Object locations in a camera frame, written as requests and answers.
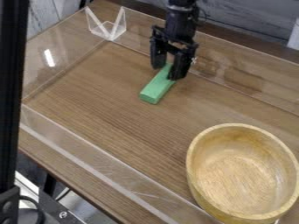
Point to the light wooden bowl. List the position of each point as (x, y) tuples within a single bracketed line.
[(242, 174)]

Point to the black metal frame post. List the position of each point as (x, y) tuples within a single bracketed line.
[(13, 18)]

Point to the clear acrylic corner bracket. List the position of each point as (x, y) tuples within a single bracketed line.
[(105, 29)]

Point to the black table leg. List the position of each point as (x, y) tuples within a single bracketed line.
[(49, 185)]

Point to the clear acrylic tray wall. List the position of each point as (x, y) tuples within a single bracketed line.
[(115, 148)]

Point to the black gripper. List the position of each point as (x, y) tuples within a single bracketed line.
[(175, 38)]

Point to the white object at right edge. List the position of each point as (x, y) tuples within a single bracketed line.
[(294, 38)]

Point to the green rectangular block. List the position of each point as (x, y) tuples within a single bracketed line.
[(157, 86)]

